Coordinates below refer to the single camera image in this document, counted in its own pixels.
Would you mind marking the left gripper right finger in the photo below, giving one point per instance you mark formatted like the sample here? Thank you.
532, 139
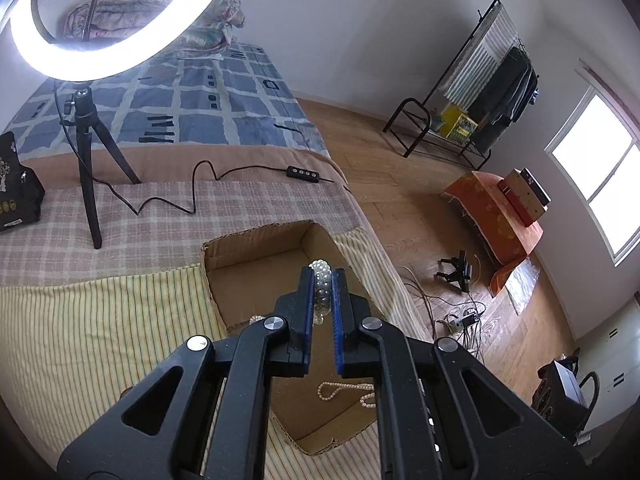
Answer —
441, 413

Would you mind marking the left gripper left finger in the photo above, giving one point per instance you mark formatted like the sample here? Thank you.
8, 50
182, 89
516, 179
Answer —
203, 412

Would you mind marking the brown leather wristwatch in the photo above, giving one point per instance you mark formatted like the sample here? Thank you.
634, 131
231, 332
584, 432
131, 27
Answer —
256, 318

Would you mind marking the black bag on floor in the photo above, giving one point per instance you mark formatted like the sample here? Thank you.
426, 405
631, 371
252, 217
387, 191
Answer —
561, 400

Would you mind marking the black device on floor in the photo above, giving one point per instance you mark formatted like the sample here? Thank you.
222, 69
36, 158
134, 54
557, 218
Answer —
456, 270

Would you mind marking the open cardboard box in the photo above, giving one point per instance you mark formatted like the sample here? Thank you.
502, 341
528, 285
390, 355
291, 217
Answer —
247, 272

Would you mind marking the yellow striped cloth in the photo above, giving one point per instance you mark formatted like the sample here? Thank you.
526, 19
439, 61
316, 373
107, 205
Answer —
68, 352

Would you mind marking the orange covered stool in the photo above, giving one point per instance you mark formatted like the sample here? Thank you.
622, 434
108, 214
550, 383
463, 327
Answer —
509, 240

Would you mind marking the black clothes rack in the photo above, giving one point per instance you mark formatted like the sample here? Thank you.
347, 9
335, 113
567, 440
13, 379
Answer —
415, 122

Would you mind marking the yellow box on rack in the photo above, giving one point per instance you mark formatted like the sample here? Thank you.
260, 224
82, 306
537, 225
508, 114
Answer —
456, 125

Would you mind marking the black snack bag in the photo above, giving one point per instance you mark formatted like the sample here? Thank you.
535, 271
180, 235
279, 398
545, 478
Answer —
21, 192

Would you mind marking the window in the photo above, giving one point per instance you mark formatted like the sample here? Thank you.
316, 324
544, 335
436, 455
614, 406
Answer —
597, 150

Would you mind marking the blue patterned bed sheet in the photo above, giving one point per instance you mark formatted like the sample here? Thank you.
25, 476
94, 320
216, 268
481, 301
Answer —
237, 97

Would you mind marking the dark hanging clothes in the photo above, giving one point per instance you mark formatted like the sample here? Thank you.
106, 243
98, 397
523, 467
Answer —
512, 88

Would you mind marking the black tripod stand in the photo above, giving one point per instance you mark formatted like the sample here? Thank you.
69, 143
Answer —
80, 121

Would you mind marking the striped hanging cloth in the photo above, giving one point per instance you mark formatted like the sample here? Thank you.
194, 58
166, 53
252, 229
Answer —
481, 58

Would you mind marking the folded floral quilt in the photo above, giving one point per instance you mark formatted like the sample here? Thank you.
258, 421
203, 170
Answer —
208, 36

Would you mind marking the white ring light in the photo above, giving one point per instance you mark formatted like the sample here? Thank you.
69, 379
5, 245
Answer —
80, 65

